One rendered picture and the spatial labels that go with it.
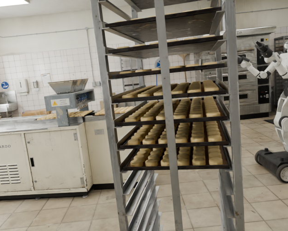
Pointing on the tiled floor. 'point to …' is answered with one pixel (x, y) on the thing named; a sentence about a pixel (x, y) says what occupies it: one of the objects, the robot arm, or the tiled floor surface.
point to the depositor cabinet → (40, 162)
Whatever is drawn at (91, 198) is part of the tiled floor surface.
